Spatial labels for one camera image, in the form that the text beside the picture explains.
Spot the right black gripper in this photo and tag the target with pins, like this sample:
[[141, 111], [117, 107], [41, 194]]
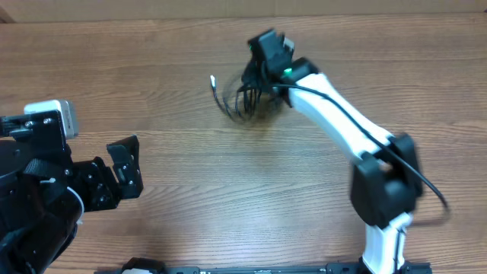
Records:
[[250, 76]]

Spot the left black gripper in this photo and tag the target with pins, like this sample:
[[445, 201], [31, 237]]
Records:
[[105, 193]]

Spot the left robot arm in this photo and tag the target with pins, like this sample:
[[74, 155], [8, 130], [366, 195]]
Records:
[[33, 232]]

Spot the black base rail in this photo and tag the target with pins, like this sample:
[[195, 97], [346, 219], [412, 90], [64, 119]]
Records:
[[141, 265]]

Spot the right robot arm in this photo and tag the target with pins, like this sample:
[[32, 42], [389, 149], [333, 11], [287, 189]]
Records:
[[385, 180]]

